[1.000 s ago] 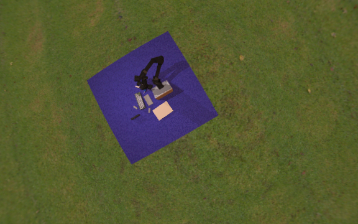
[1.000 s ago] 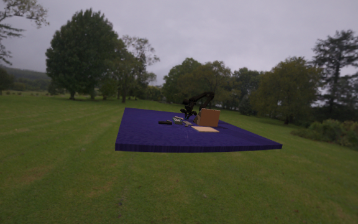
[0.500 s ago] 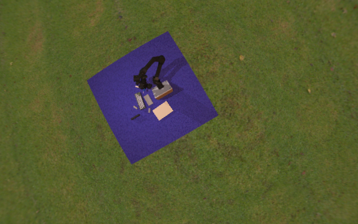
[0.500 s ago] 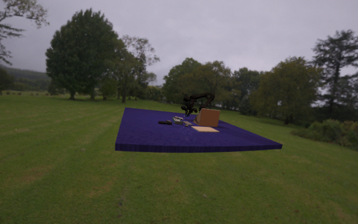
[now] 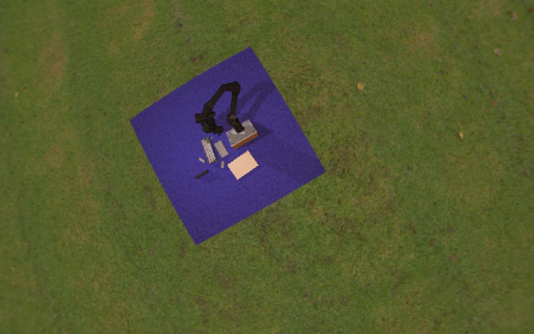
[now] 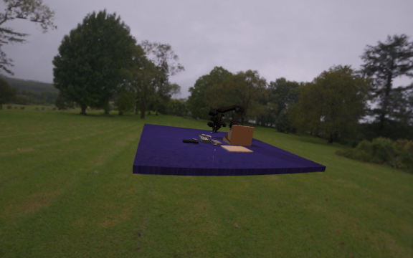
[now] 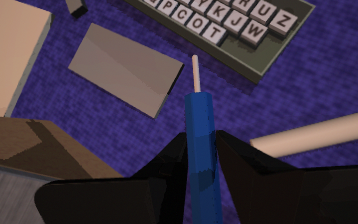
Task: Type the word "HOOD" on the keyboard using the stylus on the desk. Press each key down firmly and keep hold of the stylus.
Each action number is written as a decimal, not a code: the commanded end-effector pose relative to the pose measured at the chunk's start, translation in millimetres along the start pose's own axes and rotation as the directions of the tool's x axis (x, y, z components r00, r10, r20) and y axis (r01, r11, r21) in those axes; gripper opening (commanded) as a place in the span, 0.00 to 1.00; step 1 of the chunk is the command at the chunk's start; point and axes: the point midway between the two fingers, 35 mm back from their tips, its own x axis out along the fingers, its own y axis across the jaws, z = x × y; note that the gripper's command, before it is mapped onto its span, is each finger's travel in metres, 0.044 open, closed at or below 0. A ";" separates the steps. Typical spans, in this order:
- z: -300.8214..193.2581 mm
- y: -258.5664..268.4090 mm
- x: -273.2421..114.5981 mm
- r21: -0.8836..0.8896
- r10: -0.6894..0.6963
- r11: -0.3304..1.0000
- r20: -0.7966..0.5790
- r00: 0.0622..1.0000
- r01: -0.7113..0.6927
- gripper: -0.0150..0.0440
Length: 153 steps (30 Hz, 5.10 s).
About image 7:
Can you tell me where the grey keyboard with keys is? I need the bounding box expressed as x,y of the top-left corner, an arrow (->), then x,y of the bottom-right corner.
124,0 -> 317,85

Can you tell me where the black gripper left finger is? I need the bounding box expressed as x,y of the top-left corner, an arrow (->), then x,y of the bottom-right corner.
34,132 -> 188,224

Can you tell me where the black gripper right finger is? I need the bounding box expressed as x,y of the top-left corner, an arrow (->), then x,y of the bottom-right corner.
216,130 -> 358,224

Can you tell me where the blue stylus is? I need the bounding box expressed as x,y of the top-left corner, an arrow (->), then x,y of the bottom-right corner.
184,55 -> 223,224

